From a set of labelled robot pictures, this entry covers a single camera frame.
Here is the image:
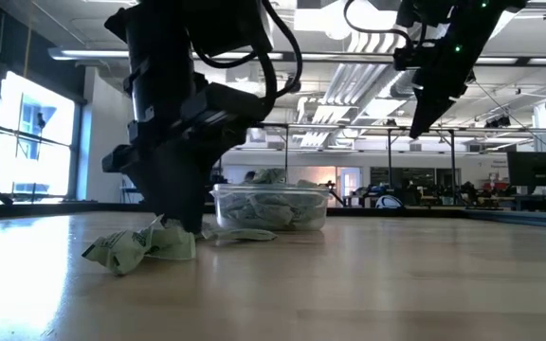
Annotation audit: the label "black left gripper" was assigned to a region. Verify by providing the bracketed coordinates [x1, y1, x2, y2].
[100, 70, 237, 233]

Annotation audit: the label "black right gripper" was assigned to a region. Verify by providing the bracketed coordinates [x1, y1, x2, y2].
[398, 0, 502, 140]

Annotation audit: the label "green white sweetener packet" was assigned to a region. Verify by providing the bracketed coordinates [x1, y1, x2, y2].
[248, 193, 298, 227]
[296, 191, 327, 228]
[147, 225, 197, 261]
[219, 193, 255, 224]
[251, 168, 287, 186]
[81, 213, 164, 277]
[201, 226, 279, 242]

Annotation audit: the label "clear plastic bin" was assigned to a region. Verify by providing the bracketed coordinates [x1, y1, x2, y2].
[209, 182, 332, 232]

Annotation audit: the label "black metal gantry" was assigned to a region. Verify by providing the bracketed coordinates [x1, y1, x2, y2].
[253, 121, 459, 200]

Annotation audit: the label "white ceiling ducts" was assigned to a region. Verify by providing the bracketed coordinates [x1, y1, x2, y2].
[296, 27, 411, 148]

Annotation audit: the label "white door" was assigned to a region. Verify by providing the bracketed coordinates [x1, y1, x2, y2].
[340, 166, 362, 196]

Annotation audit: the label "black computer monitor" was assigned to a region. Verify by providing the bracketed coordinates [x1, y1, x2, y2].
[506, 151, 546, 188]

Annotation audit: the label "large bright window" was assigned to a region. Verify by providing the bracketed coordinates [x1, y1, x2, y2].
[0, 70, 82, 203]

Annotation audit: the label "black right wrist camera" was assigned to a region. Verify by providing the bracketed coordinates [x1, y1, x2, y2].
[392, 45, 419, 72]

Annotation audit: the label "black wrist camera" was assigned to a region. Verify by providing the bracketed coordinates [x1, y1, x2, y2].
[392, 45, 419, 72]
[180, 81, 275, 125]

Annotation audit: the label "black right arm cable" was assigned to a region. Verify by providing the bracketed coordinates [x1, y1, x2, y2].
[342, 0, 416, 51]

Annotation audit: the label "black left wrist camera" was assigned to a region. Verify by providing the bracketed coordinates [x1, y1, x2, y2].
[180, 81, 275, 125]

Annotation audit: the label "black aluminium table frame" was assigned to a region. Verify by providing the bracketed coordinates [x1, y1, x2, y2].
[0, 201, 546, 232]

